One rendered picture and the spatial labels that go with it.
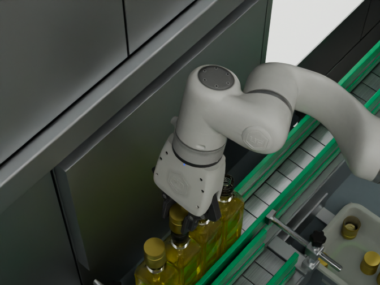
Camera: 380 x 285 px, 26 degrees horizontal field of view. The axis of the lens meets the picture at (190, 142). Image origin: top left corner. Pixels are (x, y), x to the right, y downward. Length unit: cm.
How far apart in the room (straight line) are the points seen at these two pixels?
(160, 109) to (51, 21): 35
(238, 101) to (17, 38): 29
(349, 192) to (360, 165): 76
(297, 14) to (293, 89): 46
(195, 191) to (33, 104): 27
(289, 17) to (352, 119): 46
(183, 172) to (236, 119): 16
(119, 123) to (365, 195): 78
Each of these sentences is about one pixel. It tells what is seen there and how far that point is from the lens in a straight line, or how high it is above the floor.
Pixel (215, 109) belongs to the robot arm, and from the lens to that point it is 108.
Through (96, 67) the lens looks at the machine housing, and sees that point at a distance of 115.
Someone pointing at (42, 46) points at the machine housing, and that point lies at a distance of 103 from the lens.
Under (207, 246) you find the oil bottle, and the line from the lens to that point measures 143.
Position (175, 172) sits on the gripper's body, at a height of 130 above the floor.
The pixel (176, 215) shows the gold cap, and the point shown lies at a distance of 129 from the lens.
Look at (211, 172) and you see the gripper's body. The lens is 116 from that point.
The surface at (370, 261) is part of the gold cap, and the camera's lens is 171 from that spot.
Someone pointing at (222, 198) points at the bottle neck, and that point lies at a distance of 141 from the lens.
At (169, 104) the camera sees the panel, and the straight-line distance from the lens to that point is 132.
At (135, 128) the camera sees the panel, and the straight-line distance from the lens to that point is 128.
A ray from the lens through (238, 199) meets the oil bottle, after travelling 143.
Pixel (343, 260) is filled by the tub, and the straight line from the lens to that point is 175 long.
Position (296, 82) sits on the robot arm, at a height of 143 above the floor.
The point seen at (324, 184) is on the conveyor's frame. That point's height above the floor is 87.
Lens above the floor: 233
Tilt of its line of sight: 57 degrees down
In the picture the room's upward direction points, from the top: straight up
